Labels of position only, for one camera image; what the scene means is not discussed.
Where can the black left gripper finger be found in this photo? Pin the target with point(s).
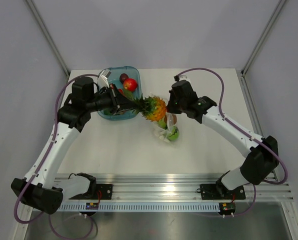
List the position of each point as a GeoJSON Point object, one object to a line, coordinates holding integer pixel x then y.
{"type": "Point", "coordinates": [121, 109]}
{"type": "Point", "coordinates": [119, 101]}

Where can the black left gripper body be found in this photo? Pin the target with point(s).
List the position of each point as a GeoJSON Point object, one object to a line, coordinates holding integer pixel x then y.
{"type": "Point", "coordinates": [100, 101]}

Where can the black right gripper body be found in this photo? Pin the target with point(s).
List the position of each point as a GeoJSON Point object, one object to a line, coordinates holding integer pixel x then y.
{"type": "Point", "coordinates": [175, 106]}

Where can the brown toy kiwi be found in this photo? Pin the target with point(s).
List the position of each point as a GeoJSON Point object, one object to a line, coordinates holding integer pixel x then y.
{"type": "Point", "coordinates": [170, 120]}

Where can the orange spiky toy fruit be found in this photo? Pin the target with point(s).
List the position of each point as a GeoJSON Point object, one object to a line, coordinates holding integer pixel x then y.
{"type": "Point", "coordinates": [152, 108]}

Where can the toy cabbage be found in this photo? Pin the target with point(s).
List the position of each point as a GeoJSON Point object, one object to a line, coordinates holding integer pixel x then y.
{"type": "Point", "coordinates": [162, 124]}

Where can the clear zip top bag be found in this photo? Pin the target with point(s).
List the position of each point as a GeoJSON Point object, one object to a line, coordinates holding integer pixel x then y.
{"type": "Point", "coordinates": [161, 134]}

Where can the green toy watermelon ball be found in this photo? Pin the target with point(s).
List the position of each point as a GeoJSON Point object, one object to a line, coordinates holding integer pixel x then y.
{"type": "Point", "coordinates": [174, 135]}

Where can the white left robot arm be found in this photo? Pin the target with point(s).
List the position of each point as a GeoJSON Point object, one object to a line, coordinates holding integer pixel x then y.
{"type": "Point", "coordinates": [36, 189]}

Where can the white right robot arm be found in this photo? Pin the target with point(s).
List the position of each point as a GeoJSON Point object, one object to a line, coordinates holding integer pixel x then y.
{"type": "Point", "coordinates": [259, 152]}

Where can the red toy apple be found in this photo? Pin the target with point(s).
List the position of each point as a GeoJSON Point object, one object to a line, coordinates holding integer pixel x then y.
{"type": "Point", "coordinates": [130, 84]}

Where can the dark purple toy plum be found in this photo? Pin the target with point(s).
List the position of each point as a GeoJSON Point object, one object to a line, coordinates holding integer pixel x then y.
{"type": "Point", "coordinates": [123, 77]}

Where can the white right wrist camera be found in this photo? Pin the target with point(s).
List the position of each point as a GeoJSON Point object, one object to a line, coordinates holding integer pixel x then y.
{"type": "Point", "coordinates": [178, 78]}

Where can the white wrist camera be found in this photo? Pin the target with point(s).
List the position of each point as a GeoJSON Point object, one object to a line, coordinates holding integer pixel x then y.
{"type": "Point", "coordinates": [178, 78]}
{"type": "Point", "coordinates": [103, 78]}

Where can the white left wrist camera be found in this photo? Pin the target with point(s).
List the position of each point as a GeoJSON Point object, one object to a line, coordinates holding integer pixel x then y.
{"type": "Point", "coordinates": [103, 78]}

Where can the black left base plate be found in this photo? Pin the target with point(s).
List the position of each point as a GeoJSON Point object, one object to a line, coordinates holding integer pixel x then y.
{"type": "Point", "coordinates": [104, 192]}

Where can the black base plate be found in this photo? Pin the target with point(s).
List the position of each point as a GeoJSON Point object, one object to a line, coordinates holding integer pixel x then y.
{"type": "Point", "coordinates": [213, 191]}
{"type": "Point", "coordinates": [104, 192]}

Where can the aluminium mounting rail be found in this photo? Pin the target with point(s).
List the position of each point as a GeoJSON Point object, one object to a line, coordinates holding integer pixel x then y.
{"type": "Point", "coordinates": [178, 187]}

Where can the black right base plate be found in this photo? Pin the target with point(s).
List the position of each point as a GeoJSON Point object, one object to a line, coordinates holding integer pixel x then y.
{"type": "Point", "coordinates": [213, 191]}

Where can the white slotted cable duct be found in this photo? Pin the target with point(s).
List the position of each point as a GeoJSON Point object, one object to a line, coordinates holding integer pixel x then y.
{"type": "Point", "coordinates": [141, 207]}

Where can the left aluminium frame post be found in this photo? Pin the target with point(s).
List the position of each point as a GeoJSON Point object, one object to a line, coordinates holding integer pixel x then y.
{"type": "Point", "coordinates": [47, 36]}

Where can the aluminium frame post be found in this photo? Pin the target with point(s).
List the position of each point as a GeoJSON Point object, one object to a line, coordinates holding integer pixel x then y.
{"type": "Point", "coordinates": [281, 4]}
{"type": "Point", "coordinates": [47, 36]}

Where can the right aluminium frame post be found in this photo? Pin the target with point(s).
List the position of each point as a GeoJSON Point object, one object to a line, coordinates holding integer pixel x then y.
{"type": "Point", "coordinates": [281, 4]}

